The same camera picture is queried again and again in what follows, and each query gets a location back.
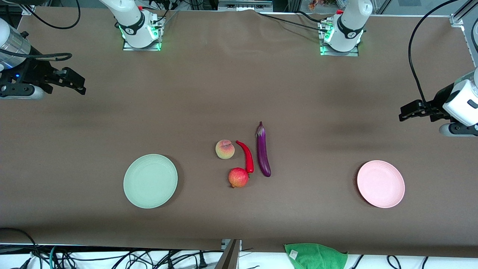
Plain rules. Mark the aluminium profile post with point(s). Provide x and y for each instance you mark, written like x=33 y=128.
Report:
x=229 y=257

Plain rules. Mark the red pomegranate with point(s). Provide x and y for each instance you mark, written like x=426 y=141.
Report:
x=238 y=178

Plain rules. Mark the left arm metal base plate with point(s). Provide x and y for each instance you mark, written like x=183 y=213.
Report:
x=325 y=50

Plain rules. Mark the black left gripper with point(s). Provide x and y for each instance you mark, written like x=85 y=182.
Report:
x=437 y=101

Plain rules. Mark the light green plate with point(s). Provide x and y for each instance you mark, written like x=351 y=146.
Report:
x=150 y=181

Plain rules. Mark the aluminium frame corner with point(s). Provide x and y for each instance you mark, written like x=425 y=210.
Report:
x=28 y=10
x=457 y=19

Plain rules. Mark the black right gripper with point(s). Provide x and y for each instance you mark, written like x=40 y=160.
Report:
x=37 y=71

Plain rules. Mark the orange background clutter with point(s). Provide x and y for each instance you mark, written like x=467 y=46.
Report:
x=321 y=4

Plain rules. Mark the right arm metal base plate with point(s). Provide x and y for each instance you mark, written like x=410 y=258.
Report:
x=158 y=35

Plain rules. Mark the green cloth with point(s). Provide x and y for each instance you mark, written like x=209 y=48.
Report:
x=315 y=257

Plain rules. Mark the purple eggplant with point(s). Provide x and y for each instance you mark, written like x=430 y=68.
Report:
x=263 y=153

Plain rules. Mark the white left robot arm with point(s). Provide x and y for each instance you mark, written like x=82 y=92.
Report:
x=351 y=18

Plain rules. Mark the pink plate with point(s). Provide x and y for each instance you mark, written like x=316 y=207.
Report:
x=381 y=184

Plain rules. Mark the peach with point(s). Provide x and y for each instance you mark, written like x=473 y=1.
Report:
x=225 y=149

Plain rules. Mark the grey metal box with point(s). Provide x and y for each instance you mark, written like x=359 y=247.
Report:
x=244 y=5

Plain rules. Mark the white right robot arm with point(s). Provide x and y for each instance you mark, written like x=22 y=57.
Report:
x=130 y=18

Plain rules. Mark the table cover sheet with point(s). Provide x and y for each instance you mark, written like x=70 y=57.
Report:
x=239 y=93

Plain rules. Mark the red chili pepper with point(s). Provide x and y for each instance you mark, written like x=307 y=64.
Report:
x=248 y=158

